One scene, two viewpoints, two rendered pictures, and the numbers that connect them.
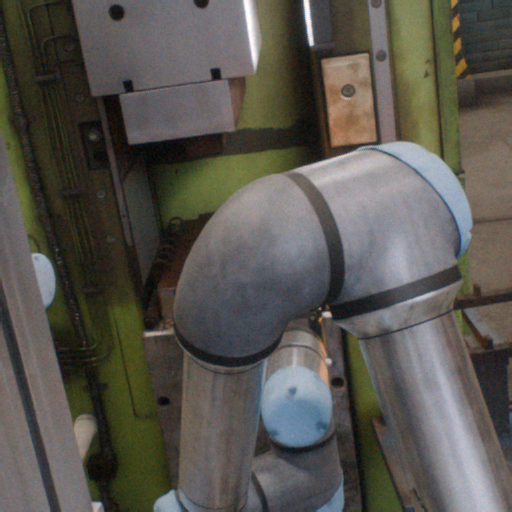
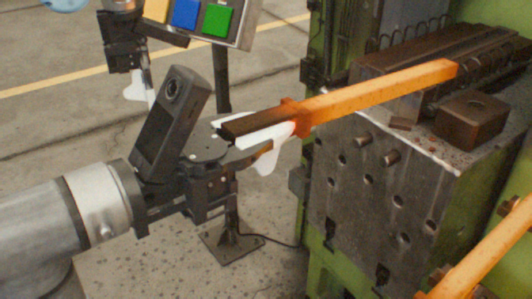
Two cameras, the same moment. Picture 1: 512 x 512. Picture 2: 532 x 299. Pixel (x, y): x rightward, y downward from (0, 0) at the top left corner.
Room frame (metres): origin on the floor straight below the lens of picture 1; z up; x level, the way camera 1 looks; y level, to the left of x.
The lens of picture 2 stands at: (0.89, -0.37, 1.42)
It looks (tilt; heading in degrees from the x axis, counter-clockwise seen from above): 37 degrees down; 50
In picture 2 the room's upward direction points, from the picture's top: straight up
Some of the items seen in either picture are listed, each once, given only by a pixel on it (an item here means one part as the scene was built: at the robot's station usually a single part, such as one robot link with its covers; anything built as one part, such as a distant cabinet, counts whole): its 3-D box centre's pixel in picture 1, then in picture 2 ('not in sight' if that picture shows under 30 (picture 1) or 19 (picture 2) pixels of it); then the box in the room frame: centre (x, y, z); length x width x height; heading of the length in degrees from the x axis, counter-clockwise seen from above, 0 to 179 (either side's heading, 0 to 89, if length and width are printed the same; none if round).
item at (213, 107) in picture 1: (189, 91); not in sight; (1.83, 0.08, 1.32); 0.42 x 0.20 x 0.10; 175
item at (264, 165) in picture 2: not in sight; (267, 153); (1.15, -0.06, 1.11); 0.09 x 0.03 x 0.06; 172
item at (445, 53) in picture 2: not in sight; (456, 51); (1.83, 0.06, 0.99); 0.42 x 0.05 x 0.01; 175
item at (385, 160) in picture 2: not in sight; (389, 158); (1.53, 0.00, 0.87); 0.04 x 0.03 x 0.03; 175
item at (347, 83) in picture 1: (349, 100); not in sight; (1.72, -0.22, 1.27); 0.09 x 0.02 x 0.17; 85
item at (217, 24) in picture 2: not in sight; (218, 20); (1.50, 0.53, 1.01); 0.07 x 0.05 x 0.07; 110
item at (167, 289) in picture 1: (217, 255); (443, 62); (1.83, 0.08, 0.96); 0.42 x 0.20 x 0.09; 175
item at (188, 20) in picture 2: not in sight; (186, 13); (1.47, 0.62, 1.01); 0.07 x 0.05 x 0.07; 110
